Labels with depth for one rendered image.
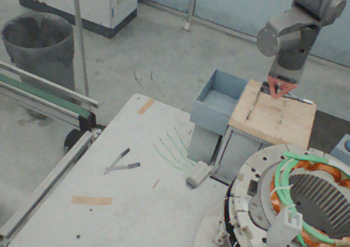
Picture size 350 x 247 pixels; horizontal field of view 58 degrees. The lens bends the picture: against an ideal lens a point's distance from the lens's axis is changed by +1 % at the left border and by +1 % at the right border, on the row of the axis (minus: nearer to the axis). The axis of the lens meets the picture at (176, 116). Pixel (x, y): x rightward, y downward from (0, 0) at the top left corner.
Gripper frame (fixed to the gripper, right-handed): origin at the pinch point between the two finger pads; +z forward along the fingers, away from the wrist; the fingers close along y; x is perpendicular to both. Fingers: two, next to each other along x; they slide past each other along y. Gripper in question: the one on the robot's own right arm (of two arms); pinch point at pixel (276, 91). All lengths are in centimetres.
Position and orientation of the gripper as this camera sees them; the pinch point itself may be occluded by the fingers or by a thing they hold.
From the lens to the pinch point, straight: 81.0
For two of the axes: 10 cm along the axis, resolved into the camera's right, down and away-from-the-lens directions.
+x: 9.0, 3.6, -2.3
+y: -4.2, 6.6, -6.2
